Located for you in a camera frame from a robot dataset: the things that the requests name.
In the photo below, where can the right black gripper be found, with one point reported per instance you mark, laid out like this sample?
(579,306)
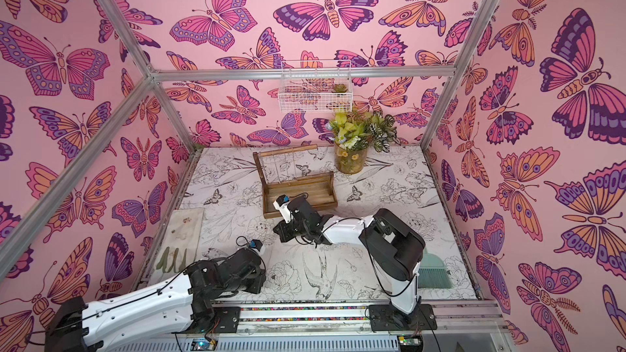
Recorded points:
(286,230)

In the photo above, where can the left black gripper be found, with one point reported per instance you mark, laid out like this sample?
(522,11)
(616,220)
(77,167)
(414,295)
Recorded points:
(261,276)

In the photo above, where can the wooden jewelry display stand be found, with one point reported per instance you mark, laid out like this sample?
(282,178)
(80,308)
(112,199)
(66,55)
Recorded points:
(318,188)

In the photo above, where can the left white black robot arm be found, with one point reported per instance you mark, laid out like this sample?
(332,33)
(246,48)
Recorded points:
(184,301)

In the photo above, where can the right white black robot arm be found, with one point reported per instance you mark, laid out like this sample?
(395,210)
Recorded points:
(394,250)

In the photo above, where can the glass vase with plants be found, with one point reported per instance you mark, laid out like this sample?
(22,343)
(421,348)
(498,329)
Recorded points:
(354,133)

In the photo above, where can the green brush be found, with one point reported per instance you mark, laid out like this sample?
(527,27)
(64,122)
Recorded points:
(433,272)

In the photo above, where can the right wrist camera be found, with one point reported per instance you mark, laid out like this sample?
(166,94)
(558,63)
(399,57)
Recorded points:
(281,204)

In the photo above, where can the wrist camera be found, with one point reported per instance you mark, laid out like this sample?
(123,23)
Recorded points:
(257,246)
(281,204)

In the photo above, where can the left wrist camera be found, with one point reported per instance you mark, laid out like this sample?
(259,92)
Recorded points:
(257,246)

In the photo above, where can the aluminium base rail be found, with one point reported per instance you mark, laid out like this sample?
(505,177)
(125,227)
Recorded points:
(450,326)

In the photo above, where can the white wire wall basket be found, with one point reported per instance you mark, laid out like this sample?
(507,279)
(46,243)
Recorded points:
(316,86)

